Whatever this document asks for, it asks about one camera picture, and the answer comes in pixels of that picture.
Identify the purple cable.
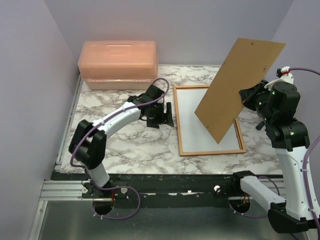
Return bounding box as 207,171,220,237
228,66,320,240
69,77,170,221

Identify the orange translucent plastic storage box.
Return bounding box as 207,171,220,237
78,40,158,90

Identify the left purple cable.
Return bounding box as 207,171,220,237
69,77,170,221

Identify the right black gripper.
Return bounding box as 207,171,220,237
239,78,275,123

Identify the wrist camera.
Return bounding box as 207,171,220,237
264,66,294,91
144,84,165,102

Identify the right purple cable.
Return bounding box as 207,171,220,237
228,66,320,240

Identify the orange wooden picture frame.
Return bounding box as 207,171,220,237
173,84,247,157

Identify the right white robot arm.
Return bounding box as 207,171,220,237
230,80,320,234

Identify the landscape photo print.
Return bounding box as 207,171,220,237
176,87,243,153

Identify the aluminium extrusion frame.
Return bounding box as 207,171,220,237
27,66,86,240

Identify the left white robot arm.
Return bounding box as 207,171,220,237
68,96,174,198

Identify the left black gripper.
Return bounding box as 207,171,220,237
148,102,174,130

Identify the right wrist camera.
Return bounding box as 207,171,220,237
264,66,294,91

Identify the brown cardboard backing board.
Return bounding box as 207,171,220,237
195,37,286,143

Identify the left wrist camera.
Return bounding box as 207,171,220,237
144,84,165,102

